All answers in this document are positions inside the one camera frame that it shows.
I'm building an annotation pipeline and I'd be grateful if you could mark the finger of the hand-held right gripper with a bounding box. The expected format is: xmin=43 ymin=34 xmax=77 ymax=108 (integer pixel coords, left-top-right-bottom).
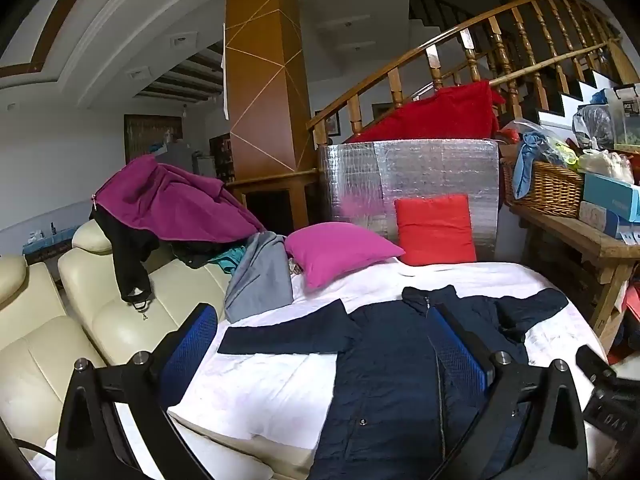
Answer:
xmin=575 ymin=345 xmax=619 ymax=387

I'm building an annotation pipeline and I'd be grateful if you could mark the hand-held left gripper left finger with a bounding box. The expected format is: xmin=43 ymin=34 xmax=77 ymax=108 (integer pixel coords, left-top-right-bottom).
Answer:
xmin=55 ymin=302 xmax=221 ymax=480

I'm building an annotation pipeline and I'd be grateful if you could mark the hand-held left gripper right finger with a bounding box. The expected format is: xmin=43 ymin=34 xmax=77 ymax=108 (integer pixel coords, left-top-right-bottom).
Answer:
xmin=427 ymin=302 xmax=589 ymax=480

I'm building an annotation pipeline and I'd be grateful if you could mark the navy blue jacket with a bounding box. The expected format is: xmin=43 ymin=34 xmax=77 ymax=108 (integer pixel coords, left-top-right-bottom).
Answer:
xmin=217 ymin=285 xmax=571 ymax=480

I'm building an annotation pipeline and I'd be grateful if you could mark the coral folded cloth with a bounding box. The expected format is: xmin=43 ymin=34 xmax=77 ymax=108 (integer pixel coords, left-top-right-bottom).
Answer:
xmin=620 ymin=285 xmax=640 ymax=332

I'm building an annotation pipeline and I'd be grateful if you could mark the teal cloth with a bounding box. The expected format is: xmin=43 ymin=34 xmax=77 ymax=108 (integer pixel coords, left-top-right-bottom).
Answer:
xmin=207 ymin=245 xmax=248 ymax=276

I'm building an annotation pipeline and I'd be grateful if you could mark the grey garment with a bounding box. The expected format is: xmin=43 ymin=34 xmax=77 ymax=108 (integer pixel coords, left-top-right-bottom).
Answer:
xmin=223 ymin=231 xmax=296 ymax=324

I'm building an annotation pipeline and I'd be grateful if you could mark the white blanket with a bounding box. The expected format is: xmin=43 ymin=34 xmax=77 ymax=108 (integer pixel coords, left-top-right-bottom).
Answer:
xmin=30 ymin=257 xmax=608 ymax=480

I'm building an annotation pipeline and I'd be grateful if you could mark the black garment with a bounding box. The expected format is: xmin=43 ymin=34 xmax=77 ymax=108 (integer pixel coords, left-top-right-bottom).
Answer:
xmin=90 ymin=205 xmax=161 ymax=311

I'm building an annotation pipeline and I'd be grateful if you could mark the wooden table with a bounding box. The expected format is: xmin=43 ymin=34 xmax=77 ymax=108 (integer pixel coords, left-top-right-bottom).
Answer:
xmin=505 ymin=202 xmax=640 ymax=356

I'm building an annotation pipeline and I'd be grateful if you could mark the red pillow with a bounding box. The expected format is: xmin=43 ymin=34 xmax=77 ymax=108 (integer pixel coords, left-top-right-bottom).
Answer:
xmin=394 ymin=195 xmax=478 ymax=267

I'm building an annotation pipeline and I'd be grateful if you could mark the white cardboard box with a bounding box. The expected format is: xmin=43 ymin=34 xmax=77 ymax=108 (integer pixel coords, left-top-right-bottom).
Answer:
xmin=579 ymin=201 xmax=640 ymax=241

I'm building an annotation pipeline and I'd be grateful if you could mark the cream leather sofa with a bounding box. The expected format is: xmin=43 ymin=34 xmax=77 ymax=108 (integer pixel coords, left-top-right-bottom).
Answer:
xmin=0 ymin=220 xmax=261 ymax=461

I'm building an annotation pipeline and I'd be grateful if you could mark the magenta garment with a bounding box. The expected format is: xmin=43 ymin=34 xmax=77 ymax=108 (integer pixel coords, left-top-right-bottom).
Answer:
xmin=91 ymin=155 xmax=268 ymax=256

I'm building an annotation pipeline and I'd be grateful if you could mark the magenta pillow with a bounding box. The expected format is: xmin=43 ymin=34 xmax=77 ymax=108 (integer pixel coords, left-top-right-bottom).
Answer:
xmin=284 ymin=222 xmax=406 ymax=291

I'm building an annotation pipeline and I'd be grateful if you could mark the light blue cardboard box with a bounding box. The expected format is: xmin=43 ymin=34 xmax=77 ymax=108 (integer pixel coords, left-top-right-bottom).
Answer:
xmin=582 ymin=172 xmax=640 ymax=223

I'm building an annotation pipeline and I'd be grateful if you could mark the blue covered side table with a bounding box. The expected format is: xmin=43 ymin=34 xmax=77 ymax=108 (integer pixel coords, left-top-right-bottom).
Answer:
xmin=22 ymin=230 xmax=76 ymax=262

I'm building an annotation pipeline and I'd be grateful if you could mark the wicker basket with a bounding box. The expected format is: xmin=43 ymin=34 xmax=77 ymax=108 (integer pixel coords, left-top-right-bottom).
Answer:
xmin=502 ymin=157 xmax=586 ymax=220

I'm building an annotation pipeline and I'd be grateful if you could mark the white refrigerator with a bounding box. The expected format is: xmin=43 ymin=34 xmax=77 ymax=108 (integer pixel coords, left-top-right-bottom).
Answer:
xmin=192 ymin=152 xmax=217 ymax=182

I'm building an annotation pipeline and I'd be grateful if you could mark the silver foil insulation panel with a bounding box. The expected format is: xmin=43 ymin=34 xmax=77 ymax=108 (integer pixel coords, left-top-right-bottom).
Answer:
xmin=316 ymin=137 xmax=501 ymax=261

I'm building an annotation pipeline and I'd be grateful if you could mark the white plastic bag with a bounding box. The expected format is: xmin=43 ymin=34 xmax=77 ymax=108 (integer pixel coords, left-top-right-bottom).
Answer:
xmin=577 ymin=149 xmax=636 ymax=183

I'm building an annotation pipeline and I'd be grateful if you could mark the blue cloth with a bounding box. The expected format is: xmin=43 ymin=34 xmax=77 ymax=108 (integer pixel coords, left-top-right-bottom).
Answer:
xmin=512 ymin=132 xmax=551 ymax=201

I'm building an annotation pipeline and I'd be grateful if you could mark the yellow-green plastic bag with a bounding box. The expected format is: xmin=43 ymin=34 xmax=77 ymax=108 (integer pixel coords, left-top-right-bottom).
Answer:
xmin=550 ymin=140 xmax=581 ymax=168

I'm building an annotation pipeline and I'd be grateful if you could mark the grey plastic bag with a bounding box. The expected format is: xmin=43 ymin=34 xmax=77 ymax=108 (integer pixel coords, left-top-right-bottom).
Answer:
xmin=572 ymin=105 xmax=616 ymax=151

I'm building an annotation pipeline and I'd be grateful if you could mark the red blanket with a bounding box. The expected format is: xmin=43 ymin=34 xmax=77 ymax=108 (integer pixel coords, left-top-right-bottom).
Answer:
xmin=347 ymin=80 xmax=506 ymax=143

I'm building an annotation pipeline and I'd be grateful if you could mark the clear plastic box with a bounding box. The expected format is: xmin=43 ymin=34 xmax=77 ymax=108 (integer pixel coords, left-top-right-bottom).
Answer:
xmin=602 ymin=85 xmax=640 ymax=146

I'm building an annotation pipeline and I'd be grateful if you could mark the wooden pillar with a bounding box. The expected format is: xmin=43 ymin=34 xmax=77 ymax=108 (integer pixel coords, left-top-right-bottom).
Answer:
xmin=222 ymin=0 xmax=321 ymax=236

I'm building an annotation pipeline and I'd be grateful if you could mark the white paper strip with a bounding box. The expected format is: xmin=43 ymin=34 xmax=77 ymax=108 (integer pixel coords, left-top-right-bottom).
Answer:
xmin=220 ymin=22 xmax=230 ymax=121

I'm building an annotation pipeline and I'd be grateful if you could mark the wooden stair railing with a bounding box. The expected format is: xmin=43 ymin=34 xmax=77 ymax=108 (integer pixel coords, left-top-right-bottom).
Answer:
xmin=306 ymin=0 xmax=640 ymax=151

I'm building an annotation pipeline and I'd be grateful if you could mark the dark framed wall picture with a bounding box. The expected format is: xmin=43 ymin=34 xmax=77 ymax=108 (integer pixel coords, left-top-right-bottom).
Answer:
xmin=124 ymin=115 xmax=183 ymax=161

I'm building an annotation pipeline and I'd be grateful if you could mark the small framed wall picture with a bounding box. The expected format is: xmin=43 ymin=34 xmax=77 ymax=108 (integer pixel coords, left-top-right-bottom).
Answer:
xmin=315 ymin=110 xmax=341 ymax=137

